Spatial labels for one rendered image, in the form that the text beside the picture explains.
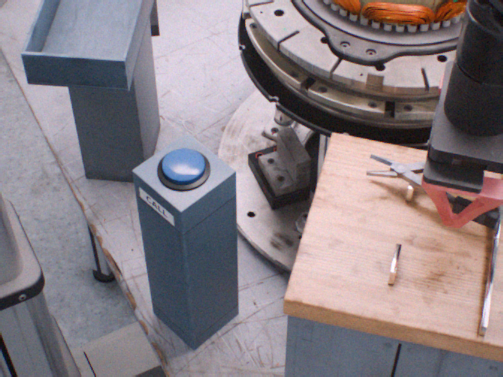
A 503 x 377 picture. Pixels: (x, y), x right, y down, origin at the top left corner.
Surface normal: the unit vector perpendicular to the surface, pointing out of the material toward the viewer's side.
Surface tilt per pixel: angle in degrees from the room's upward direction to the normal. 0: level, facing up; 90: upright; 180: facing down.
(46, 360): 90
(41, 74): 90
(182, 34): 0
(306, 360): 90
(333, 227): 0
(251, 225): 0
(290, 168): 90
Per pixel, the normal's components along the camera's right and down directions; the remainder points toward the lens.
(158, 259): -0.72, 0.54
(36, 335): 0.46, 0.69
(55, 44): 0.00, -0.63
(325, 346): -0.25, 0.75
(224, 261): 0.70, 0.55
